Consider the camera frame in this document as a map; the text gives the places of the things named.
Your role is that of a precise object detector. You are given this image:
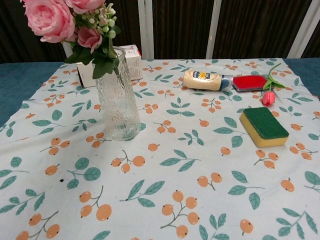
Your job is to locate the green and yellow sponge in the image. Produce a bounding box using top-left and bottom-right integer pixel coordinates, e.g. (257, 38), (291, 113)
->
(239, 106), (290, 148)

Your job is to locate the red ink pad case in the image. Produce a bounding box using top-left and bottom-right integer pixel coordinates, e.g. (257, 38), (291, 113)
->
(232, 74), (269, 93)

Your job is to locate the pink artificial tulip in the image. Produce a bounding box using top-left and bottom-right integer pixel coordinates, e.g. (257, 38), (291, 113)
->
(261, 62), (286, 108)

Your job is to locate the white cardboard product box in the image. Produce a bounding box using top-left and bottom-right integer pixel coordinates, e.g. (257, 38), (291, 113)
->
(76, 44), (143, 88)

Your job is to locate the mayonnaise squeeze bottle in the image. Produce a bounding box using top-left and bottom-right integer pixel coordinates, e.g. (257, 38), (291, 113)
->
(183, 69), (235, 92)

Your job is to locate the teal table cover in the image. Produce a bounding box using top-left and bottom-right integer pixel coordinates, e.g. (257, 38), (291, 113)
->
(0, 57), (320, 128)

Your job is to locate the white screen frame post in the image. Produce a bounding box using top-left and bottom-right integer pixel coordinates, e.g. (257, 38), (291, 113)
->
(286, 0), (317, 60)
(139, 0), (155, 61)
(203, 0), (223, 60)
(61, 41), (76, 62)

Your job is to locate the clear textured glass vase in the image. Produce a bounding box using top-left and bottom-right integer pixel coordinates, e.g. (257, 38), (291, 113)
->
(92, 46), (141, 141)

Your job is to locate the fruit and leaf print tablecloth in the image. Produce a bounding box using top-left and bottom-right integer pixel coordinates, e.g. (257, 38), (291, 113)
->
(0, 57), (320, 240)

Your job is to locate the pink artificial peony bouquet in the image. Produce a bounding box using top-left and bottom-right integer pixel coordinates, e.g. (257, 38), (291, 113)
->
(21, 0), (122, 80)

